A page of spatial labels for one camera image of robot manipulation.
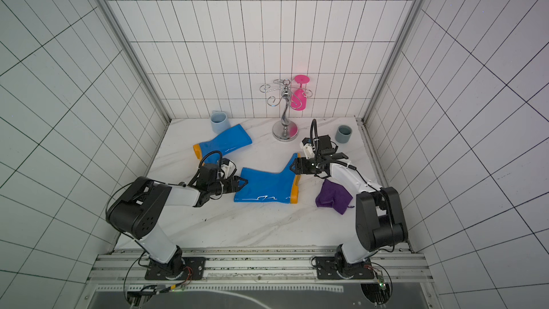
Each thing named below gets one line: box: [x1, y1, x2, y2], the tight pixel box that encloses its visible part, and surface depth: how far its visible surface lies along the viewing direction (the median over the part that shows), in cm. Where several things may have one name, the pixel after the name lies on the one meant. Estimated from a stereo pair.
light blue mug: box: [210, 110, 231, 136], surface depth 114 cm
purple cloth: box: [315, 178, 355, 215], surface depth 88 cm
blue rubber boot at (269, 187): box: [233, 153, 301, 204], surface depth 91 cm
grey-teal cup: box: [335, 124, 353, 144], surface depth 109 cm
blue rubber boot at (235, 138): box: [193, 123, 253, 164], surface depth 111 cm
